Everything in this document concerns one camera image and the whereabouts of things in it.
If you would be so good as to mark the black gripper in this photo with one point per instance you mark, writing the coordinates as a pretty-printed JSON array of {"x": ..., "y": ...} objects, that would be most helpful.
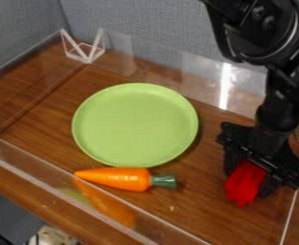
[{"x": 264, "y": 147}]

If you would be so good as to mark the red plastic block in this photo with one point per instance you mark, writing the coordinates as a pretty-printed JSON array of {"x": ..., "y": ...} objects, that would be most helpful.
[{"x": 243, "y": 182}]

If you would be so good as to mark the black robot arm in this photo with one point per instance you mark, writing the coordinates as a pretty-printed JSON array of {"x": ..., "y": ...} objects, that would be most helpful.
[{"x": 256, "y": 32}]

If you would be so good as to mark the orange toy carrot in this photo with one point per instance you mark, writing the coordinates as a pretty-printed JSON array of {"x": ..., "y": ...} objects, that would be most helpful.
[{"x": 126, "y": 178}]

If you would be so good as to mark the green round plate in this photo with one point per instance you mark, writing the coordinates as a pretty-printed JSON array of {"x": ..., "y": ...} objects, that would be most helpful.
[{"x": 134, "y": 125}]

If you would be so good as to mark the clear acrylic enclosure wall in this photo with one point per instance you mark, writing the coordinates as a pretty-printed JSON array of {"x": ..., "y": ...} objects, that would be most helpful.
[{"x": 41, "y": 90}]

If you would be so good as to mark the clear acrylic corner bracket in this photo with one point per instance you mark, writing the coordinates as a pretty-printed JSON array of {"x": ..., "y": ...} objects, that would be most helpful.
[{"x": 80, "y": 51}]

